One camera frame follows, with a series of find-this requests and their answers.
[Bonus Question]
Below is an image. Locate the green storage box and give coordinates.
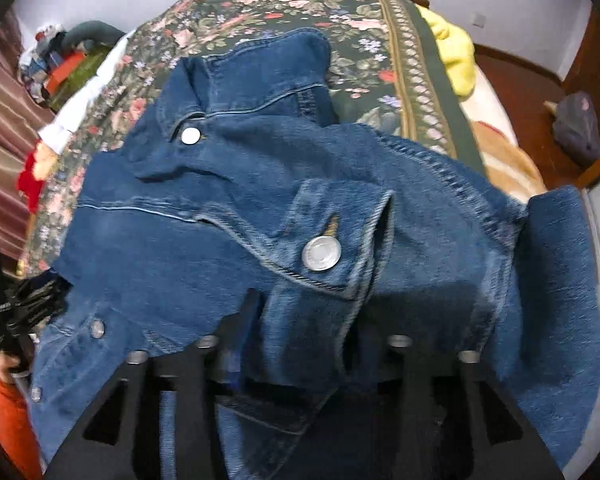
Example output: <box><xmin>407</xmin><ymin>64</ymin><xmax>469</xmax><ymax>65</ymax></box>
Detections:
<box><xmin>48</xmin><ymin>47</ymin><xmax>111</xmax><ymax>113</ymax></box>

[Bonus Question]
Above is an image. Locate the person's left hand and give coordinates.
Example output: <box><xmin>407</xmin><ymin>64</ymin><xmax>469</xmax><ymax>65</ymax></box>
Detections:
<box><xmin>0</xmin><ymin>351</ymin><xmax>20</xmax><ymax>385</ymax></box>

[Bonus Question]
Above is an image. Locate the grey neck pillow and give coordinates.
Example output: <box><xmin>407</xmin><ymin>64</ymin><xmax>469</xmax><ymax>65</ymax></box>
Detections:
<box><xmin>60</xmin><ymin>21</ymin><xmax>124</xmax><ymax>53</ymax></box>

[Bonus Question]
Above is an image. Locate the floral green bedspread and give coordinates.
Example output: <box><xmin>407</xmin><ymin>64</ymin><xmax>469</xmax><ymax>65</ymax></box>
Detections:
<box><xmin>17</xmin><ymin>0</ymin><xmax>483</xmax><ymax>277</ymax></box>

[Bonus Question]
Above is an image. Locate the red plush toy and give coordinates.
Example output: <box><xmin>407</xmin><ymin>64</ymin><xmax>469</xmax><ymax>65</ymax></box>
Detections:
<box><xmin>16</xmin><ymin>141</ymin><xmax>58</xmax><ymax>214</ymax></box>

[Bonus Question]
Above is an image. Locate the orange sleeve forearm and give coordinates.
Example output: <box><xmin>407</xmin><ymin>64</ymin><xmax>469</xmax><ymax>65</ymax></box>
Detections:
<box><xmin>0</xmin><ymin>378</ymin><xmax>43</xmax><ymax>480</ymax></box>

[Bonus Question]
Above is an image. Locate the yellow blanket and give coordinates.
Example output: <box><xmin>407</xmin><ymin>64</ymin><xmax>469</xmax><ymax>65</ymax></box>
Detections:
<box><xmin>416</xmin><ymin>4</ymin><xmax>477</xmax><ymax>100</ymax></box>

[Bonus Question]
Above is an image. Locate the white shirt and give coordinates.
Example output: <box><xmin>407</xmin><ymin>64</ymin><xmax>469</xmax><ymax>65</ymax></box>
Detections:
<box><xmin>38</xmin><ymin>29</ymin><xmax>135</xmax><ymax>155</ymax></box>

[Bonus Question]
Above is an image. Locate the grey backpack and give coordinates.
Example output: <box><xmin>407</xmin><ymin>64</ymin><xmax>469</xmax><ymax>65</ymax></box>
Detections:
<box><xmin>552</xmin><ymin>91</ymin><xmax>600</xmax><ymax>169</ymax></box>

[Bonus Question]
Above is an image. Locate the striped red curtain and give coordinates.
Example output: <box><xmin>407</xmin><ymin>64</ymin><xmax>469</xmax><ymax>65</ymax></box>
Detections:
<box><xmin>0</xmin><ymin>10</ymin><xmax>54</xmax><ymax>260</ymax></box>

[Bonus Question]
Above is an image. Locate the blue denim jacket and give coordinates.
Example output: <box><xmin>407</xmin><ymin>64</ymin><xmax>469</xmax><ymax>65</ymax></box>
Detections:
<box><xmin>29</xmin><ymin>29</ymin><xmax>600</xmax><ymax>479</ymax></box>

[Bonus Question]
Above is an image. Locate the clutter pile of clothes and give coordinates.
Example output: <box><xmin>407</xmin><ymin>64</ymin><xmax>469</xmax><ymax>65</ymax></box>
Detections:
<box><xmin>18</xmin><ymin>23</ymin><xmax>67</xmax><ymax>105</ymax></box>

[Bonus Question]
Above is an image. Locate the wall power socket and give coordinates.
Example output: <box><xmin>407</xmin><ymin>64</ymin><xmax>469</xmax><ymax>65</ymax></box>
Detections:
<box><xmin>471</xmin><ymin>13</ymin><xmax>486</xmax><ymax>28</ymax></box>

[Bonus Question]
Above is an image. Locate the orange box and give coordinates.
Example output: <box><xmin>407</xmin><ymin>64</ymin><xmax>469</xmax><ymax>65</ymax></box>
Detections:
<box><xmin>44</xmin><ymin>52</ymin><xmax>86</xmax><ymax>94</ymax></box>

